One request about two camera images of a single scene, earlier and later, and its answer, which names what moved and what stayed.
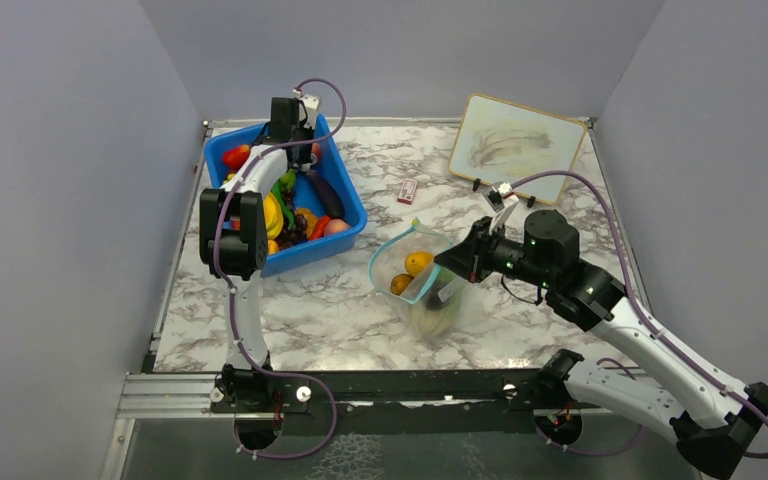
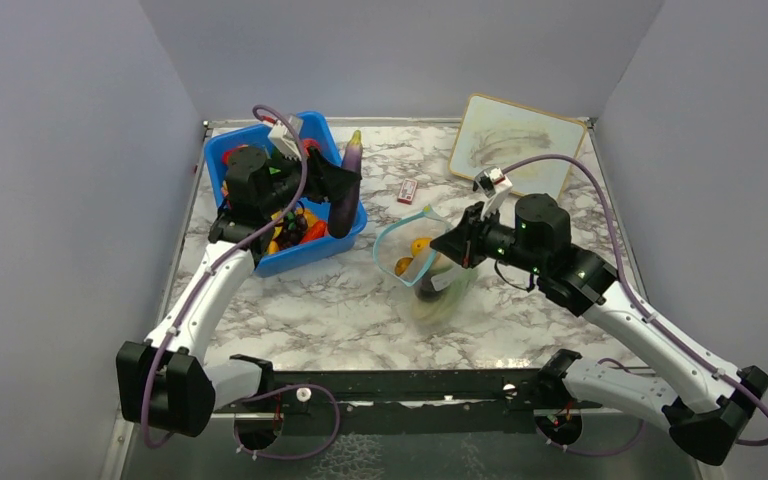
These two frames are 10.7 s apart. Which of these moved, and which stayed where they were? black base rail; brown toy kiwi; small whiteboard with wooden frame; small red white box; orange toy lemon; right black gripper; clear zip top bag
Moved: orange toy lemon; clear zip top bag; right black gripper; brown toy kiwi
Stayed: small red white box; black base rail; small whiteboard with wooden frame
